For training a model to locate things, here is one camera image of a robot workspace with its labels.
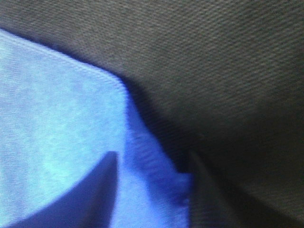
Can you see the black table cloth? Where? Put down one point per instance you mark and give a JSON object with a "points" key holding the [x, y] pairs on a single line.
{"points": [[222, 77]]}

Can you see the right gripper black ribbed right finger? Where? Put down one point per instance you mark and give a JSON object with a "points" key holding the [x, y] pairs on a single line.
{"points": [[217, 203]]}

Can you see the blue microfiber towel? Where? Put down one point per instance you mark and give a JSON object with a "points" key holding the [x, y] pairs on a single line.
{"points": [[58, 119]]}

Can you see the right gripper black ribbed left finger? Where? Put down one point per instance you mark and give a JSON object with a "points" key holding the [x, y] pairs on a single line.
{"points": [[89, 204]]}

